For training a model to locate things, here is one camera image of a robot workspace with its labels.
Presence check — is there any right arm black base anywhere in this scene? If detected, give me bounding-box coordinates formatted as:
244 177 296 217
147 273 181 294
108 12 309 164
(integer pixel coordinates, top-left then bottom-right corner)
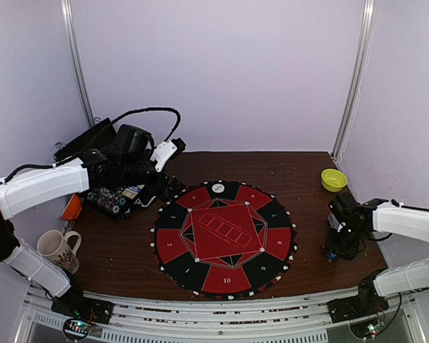
327 290 389 323

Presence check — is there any black poker chip case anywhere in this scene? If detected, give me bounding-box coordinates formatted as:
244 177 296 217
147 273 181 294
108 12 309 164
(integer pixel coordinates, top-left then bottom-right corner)
53 116 162 225

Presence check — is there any aluminium front rail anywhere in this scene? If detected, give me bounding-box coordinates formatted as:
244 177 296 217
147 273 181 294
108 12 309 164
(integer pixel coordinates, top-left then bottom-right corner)
12 280 428 343

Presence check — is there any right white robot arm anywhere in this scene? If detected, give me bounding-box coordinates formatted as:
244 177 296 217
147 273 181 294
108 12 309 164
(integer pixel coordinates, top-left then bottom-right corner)
323 193 429 316

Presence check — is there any round red black poker mat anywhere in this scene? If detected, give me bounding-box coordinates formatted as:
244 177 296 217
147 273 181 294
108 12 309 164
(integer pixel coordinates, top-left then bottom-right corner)
149 179 297 300

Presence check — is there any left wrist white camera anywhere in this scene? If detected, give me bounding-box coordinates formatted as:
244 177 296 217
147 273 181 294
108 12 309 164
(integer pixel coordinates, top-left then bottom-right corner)
150 138 186 172

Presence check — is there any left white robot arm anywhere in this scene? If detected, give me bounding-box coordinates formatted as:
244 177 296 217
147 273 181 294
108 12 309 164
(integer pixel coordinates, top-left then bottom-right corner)
0 124 186 317

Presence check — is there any blue small blind button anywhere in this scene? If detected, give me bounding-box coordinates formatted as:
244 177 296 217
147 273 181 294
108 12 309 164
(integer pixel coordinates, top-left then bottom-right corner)
326 252 337 262

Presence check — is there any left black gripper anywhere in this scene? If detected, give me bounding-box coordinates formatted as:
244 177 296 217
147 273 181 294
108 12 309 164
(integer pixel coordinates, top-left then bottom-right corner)
119 148 185 201

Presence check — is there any orange plastic cup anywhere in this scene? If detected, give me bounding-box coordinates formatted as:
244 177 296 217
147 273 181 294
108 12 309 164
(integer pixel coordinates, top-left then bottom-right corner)
60 194 82 221

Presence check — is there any yellow green plastic bowl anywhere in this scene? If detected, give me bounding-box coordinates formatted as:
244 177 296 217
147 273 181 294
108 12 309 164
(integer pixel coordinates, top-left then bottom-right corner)
321 169 348 193

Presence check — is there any left aluminium frame post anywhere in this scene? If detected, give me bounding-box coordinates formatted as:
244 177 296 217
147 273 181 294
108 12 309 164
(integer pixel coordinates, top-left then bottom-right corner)
61 0 95 127

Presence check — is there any aluminium frame post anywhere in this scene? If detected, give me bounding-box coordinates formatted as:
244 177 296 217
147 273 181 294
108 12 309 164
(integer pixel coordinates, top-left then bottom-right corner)
330 0 375 160
61 0 95 127

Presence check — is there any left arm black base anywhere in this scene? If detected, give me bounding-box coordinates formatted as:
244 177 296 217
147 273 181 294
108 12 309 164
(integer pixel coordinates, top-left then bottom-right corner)
51 294 114 324

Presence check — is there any white floral ceramic mug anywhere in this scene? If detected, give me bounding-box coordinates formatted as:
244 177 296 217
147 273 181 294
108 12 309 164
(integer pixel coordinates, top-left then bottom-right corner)
36 230 82 274

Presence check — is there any grey playing card deck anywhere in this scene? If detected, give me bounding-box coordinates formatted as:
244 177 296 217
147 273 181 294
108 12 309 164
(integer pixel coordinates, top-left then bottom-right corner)
328 214 340 229

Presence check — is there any right aluminium frame post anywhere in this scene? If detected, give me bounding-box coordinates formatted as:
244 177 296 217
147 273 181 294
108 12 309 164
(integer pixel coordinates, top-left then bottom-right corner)
330 0 375 160

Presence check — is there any white dealer button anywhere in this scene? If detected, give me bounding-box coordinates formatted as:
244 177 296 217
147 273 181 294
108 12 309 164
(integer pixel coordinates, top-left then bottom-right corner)
212 183 225 194

